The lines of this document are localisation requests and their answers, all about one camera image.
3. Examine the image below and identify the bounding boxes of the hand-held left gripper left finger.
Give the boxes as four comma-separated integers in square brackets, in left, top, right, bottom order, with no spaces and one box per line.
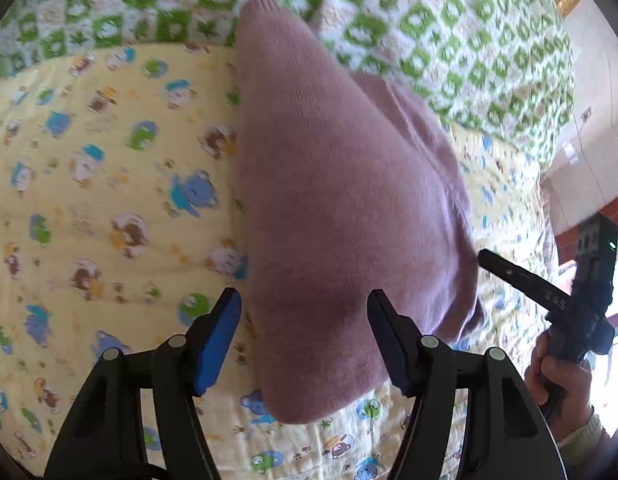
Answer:
[44,287,243,480]

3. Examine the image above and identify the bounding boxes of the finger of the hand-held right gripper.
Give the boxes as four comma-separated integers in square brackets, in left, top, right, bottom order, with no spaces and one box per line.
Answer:
[477,248,574,312]

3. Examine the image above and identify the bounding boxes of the pink knitted sweater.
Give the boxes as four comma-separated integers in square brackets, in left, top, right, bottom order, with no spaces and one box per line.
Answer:
[234,0,487,426]

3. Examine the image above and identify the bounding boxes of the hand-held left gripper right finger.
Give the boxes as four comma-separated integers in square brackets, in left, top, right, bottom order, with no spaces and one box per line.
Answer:
[367,289,564,480]

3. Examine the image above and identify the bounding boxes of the green checkered quilt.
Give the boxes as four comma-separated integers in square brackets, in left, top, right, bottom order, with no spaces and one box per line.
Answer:
[0,0,578,167]

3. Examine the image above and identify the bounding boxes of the person's right forearm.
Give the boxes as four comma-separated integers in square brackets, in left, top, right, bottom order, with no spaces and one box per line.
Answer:
[555,406,613,450]

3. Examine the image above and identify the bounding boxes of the person's right hand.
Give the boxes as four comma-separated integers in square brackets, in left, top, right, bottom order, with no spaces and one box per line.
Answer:
[523,332,598,433]

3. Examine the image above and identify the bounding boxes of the yellow cartoon print blanket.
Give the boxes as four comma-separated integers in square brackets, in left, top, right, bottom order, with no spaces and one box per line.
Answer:
[0,45,557,480]

